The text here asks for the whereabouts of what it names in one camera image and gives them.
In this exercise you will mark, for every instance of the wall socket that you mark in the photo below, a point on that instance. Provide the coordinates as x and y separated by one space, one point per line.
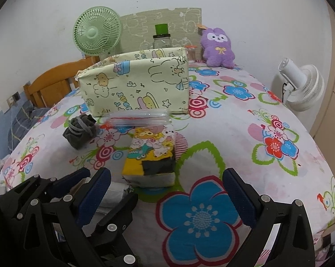
13 98

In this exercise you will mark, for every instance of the white tissue packet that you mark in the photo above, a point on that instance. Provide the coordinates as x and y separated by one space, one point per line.
116 196

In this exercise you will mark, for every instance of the plaid grey pillow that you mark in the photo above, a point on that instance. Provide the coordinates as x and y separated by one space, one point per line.
24 122

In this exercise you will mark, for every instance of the clear plastic zip bag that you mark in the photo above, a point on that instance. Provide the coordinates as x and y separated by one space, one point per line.
139 118

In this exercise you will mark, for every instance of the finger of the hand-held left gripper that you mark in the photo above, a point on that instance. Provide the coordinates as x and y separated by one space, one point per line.
120 214
70 179

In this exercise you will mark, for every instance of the floral tablecloth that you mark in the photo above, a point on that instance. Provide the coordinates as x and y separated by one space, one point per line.
240 133

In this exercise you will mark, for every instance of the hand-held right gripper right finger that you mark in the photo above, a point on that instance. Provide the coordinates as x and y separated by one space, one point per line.
240 197

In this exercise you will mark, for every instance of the white clip fan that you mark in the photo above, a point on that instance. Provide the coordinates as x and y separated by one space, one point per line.
304 86

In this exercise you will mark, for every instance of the cartoon print storage box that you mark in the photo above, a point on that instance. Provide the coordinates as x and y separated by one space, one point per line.
134 86

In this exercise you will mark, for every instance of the purple plush rabbit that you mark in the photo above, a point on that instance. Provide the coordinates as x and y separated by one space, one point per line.
217 48

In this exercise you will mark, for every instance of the glass jar with green lid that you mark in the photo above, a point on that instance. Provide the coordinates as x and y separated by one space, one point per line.
162 37

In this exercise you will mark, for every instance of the printed cardboard panel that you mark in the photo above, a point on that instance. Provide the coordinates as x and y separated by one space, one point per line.
156 19

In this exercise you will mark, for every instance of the wooden bed headboard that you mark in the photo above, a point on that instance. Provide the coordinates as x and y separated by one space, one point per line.
50 83

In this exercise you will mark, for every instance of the green desk fan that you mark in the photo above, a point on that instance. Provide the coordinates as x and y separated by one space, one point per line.
98 32

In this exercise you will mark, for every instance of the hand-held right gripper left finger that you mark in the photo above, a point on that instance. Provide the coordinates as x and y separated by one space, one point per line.
95 194

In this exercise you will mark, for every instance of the small toothpick jar orange lid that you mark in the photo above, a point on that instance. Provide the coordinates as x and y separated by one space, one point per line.
190 54

